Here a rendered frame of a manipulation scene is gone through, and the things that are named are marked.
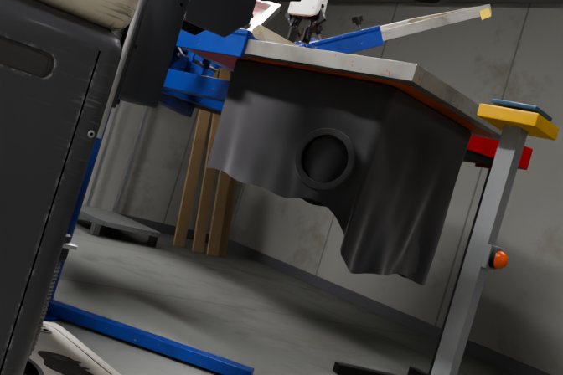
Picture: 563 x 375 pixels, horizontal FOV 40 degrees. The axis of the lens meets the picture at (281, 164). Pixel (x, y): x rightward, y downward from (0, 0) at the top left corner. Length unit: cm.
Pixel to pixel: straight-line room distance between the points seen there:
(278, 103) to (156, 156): 459
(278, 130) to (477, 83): 371
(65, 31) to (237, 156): 109
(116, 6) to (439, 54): 494
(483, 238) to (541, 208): 334
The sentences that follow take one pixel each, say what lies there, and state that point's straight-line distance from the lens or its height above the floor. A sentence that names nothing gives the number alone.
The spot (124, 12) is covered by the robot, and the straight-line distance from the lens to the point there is 97.
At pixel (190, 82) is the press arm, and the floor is 89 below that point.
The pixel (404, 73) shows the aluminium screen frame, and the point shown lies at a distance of 166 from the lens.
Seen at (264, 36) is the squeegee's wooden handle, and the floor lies 102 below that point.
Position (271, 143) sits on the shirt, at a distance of 191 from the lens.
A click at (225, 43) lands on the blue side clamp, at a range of 198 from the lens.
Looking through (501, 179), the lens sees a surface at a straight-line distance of 168.
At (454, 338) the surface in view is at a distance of 168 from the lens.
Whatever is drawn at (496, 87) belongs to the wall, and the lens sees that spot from 542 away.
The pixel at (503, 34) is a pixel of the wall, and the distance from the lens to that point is 554.
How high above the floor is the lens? 67
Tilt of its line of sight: 2 degrees up
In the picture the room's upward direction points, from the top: 17 degrees clockwise
